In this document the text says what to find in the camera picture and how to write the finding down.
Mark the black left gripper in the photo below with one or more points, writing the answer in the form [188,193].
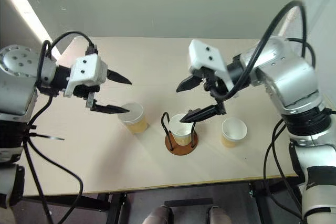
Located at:
[83,90]

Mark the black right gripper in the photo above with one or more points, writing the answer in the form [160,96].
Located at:
[211,79]

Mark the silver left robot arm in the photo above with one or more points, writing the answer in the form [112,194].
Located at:
[15,61]

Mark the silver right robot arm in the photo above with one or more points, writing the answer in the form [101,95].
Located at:
[286,77]

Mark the paper cup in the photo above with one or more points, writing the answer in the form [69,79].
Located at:
[135,124]
[233,130]
[181,133]

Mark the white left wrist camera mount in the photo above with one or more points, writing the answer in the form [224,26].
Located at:
[88,70]

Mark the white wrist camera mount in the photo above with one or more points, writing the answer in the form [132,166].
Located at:
[207,56]
[88,70]

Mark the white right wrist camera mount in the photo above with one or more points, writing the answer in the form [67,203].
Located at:
[207,56]

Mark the black metal table frame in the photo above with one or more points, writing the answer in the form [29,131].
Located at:
[115,205]

